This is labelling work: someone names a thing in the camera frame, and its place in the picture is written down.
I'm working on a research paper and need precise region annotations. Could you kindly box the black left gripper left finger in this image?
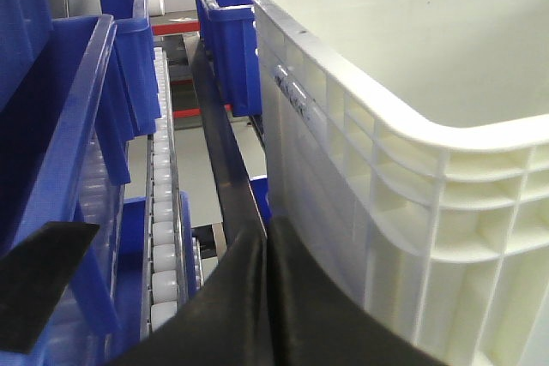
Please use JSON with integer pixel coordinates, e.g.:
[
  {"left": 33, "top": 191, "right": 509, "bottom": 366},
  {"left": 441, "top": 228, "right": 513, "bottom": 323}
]
[{"left": 1, "top": 221, "right": 100, "bottom": 354}]

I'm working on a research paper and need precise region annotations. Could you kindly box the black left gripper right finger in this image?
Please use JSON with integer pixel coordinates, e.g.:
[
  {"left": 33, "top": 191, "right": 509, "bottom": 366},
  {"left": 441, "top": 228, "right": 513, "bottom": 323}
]
[{"left": 115, "top": 218, "right": 435, "bottom": 365}]

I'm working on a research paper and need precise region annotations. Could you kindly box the white plastic tote bin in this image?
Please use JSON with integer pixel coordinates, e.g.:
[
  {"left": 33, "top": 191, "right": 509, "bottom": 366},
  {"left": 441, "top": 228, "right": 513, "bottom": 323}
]
[{"left": 251, "top": 0, "right": 548, "bottom": 365}]

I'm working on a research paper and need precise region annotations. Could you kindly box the blue bin far right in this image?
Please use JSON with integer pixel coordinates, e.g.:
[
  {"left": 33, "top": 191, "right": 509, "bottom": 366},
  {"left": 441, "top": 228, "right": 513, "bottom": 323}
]
[{"left": 1, "top": 0, "right": 133, "bottom": 365}]

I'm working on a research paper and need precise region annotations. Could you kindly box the blue bin behind tote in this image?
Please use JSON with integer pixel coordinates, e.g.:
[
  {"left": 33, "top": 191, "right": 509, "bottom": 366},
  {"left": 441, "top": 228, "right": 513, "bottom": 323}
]
[{"left": 196, "top": 0, "right": 262, "bottom": 117}]

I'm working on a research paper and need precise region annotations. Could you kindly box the right white roller track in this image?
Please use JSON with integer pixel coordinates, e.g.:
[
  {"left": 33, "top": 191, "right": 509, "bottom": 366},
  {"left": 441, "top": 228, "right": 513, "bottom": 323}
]
[{"left": 140, "top": 47, "right": 203, "bottom": 339}]

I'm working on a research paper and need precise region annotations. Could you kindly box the metal shelf side rail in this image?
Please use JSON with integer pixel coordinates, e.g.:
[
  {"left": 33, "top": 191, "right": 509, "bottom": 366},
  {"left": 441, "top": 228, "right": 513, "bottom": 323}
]
[{"left": 184, "top": 33, "right": 266, "bottom": 245}]

